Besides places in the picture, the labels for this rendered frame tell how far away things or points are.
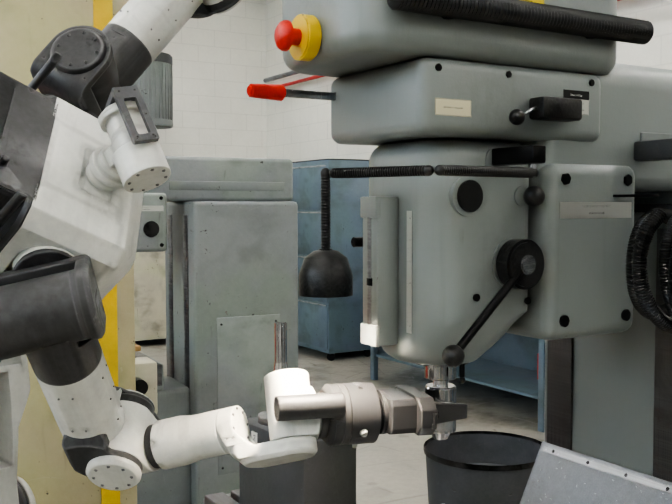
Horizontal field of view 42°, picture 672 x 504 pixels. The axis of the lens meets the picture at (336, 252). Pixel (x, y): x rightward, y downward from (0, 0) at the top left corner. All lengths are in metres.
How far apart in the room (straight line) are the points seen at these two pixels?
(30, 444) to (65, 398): 1.69
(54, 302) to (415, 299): 0.47
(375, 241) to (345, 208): 7.39
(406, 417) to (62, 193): 0.57
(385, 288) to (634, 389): 0.52
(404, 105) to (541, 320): 0.37
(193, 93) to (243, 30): 1.07
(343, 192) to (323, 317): 1.26
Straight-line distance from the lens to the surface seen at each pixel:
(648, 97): 1.45
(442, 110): 1.15
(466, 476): 3.20
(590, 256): 1.33
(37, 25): 2.86
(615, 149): 1.38
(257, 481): 1.70
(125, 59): 1.42
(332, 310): 8.58
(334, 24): 1.14
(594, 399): 1.61
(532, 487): 1.70
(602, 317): 1.36
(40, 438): 2.89
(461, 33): 1.17
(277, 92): 1.26
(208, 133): 10.90
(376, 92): 1.22
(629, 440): 1.57
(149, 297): 9.71
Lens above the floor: 1.54
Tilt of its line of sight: 3 degrees down
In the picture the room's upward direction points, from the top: straight up
